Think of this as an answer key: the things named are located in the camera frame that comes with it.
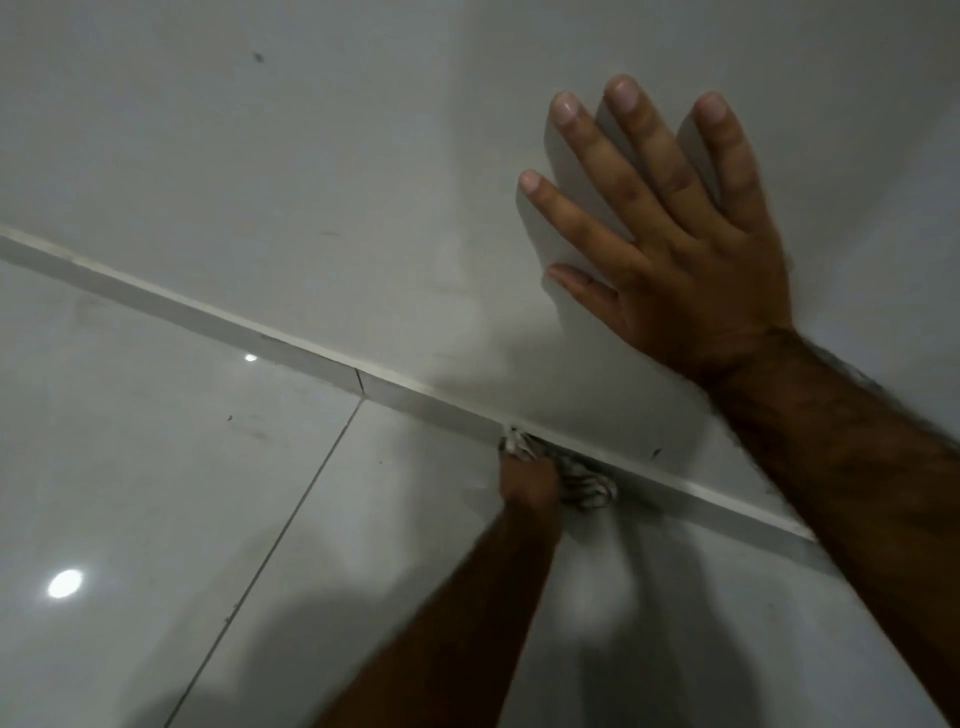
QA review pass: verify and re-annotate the person's right forearm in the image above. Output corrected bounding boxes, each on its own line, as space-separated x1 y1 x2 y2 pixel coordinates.
697 326 960 723

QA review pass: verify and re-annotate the white baseboard tile strip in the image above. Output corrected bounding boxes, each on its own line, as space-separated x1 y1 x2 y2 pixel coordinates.
0 223 365 397
357 369 820 544

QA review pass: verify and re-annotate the person's left hand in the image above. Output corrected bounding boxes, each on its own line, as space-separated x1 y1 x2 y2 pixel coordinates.
498 450 564 528

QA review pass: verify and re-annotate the white grey cleaning rag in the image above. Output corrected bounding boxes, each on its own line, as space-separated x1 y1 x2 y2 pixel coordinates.
500 426 621 513

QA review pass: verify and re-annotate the person's right hand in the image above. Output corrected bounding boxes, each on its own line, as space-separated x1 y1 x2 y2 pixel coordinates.
517 73 796 385

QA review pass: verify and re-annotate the person's left forearm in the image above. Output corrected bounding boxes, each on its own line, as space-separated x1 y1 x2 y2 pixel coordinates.
311 510 564 728

